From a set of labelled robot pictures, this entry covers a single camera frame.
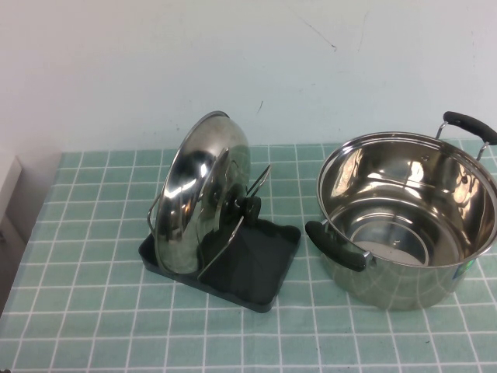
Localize stainless steel pot lid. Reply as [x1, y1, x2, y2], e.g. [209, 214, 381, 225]
[154, 110, 263, 277]

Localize black tray wire lid rack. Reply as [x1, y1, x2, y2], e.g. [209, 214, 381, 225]
[138, 162, 303, 315]

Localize green white checkered tablecloth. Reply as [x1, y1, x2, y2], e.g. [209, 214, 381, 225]
[0, 142, 497, 373]

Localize white box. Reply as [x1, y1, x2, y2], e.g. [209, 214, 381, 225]
[0, 155, 24, 273]

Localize stainless steel pot, black handles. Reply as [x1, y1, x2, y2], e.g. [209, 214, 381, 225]
[305, 110, 497, 312]

